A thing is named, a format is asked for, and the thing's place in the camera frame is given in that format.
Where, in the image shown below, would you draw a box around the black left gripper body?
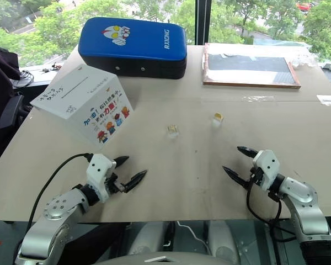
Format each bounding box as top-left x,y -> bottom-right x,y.
106,172 -> 127,195

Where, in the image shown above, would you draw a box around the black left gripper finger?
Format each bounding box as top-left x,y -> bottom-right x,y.
114,156 -> 130,170
123,169 -> 148,193

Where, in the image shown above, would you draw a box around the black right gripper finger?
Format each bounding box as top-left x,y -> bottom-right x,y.
222,165 -> 252,190
237,146 -> 260,159

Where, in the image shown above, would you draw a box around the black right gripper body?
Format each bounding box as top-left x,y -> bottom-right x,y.
249,167 -> 265,189

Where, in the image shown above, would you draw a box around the white printed cardboard box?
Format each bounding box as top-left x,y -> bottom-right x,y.
29,63 -> 135,147

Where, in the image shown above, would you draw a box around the grey robot torso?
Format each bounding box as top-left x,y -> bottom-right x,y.
95,220 -> 241,265

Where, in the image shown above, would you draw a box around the wooden framed dark board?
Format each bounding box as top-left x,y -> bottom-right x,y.
202,43 -> 302,89

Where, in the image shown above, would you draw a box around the crumpled clear plastic wrap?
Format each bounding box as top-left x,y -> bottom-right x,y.
290,53 -> 318,68

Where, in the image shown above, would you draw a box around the small dark clutter items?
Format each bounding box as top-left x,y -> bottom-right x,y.
39,61 -> 63,73

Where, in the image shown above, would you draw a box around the blue cartoon print pad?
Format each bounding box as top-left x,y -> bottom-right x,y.
77,17 -> 188,80

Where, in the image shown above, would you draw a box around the black office chair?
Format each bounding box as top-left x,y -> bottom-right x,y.
0,41 -> 26,173

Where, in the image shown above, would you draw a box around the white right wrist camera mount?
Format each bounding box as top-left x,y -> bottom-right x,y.
252,150 -> 280,192

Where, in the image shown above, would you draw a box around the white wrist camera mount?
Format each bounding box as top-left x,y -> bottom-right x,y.
252,150 -> 280,192
86,153 -> 117,204

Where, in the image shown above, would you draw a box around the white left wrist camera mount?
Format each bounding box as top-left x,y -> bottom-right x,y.
86,153 -> 117,204

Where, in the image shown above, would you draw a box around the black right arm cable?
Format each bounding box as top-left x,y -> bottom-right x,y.
245,171 -> 296,236

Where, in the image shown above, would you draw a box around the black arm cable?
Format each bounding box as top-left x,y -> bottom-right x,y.
26,152 -> 94,230
245,171 -> 296,236

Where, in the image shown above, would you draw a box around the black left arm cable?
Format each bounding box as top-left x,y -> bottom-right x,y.
26,152 -> 94,230

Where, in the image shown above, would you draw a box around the thin white cable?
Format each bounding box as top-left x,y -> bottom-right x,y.
178,220 -> 212,256

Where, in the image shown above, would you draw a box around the black tangled wires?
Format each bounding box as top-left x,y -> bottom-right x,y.
18,70 -> 35,87

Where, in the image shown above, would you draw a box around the dark window frame post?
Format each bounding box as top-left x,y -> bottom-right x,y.
195,0 -> 212,46

